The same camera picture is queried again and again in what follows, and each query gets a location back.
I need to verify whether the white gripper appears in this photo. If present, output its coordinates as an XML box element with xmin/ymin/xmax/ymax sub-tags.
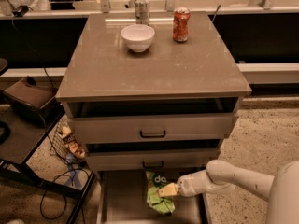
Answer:
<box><xmin>158</xmin><ymin>170</ymin><xmax>211</xmax><ymax>197</ymax></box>

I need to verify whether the green rice chip bag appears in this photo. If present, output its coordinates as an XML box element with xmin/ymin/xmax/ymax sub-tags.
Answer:
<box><xmin>146</xmin><ymin>171</ymin><xmax>175</xmax><ymax>215</ymax></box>

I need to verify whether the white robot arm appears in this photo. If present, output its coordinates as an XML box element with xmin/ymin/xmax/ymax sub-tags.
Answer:
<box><xmin>158</xmin><ymin>160</ymin><xmax>299</xmax><ymax>224</ymax></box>

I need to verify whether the open bottom drawer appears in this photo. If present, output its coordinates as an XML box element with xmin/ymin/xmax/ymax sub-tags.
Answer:
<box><xmin>96</xmin><ymin>170</ymin><xmax>212</xmax><ymax>224</ymax></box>

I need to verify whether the grey drawer cabinet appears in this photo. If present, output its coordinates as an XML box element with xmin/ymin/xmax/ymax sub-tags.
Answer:
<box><xmin>55</xmin><ymin>11</ymin><xmax>252</xmax><ymax>224</ymax></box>

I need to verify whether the snack bag in basket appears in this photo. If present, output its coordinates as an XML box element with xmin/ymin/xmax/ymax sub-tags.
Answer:
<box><xmin>62</xmin><ymin>126</ymin><xmax>85</xmax><ymax>160</ymax></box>

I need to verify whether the white ceramic bowl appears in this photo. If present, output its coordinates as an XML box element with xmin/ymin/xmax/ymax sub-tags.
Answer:
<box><xmin>121</xmin><ymin>24</ymin><xmax>155</xmax><ymax>52</ymax></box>

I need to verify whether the black side table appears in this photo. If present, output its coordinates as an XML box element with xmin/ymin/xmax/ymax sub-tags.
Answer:
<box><xmin>0</xmin><ymin>106</ymin><xmax>95</xmax><ymax>224</ymax></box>

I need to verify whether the brown pouch on table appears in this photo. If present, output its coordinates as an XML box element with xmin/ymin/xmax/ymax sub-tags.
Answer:
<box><xmin>2</xmin><ymin>77</ymin><xmax>59</xmax><ymax>127</ymax></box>

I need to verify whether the orange soda can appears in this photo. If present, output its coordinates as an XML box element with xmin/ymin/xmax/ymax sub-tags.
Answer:
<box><xmin>173</xmin><ymin>7</ymin><xmax>191</xmax><ymax>43</ymax></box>

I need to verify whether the silver soda can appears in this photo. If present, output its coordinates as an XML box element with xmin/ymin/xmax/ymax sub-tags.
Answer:
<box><xmin>135</xmin><ymin>0</ymin><xmax>150</xmax><ymax>25</ymax></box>

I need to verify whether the middle drawer with handle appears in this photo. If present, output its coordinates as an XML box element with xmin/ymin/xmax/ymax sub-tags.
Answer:
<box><xmin>86</xmin><ymin>139</ymin><xmax>221</xmax><ymax>171</ymax></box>

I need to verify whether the drawer with handle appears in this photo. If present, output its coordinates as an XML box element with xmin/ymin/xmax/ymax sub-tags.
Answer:
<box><xmin>86</xmin><ymin>139</ymin><xmax>221</xmax><ymax>171</ymax></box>
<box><xmin>68</xmin><ymin>97</ymin><xmax>238</xmax><ymax>144</ymax></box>

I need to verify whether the top drawer with handle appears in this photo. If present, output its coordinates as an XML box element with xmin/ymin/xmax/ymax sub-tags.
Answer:
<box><xmin>68</xmin><ymin>97</ymin><xmax>238</xmax><ymax>144</ymax></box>

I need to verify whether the wire basket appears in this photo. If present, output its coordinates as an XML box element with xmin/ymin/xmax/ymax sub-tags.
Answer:
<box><xmin>50</xmin><ymin>117</ymin><xmax>82</xmax><ymax>164</ymax></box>

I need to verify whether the black floor cable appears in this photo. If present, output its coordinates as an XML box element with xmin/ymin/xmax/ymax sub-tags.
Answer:
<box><xmin>39</xmin><ymin>167</ymin><xmax>92</xmax><ymax>221</ymax></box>

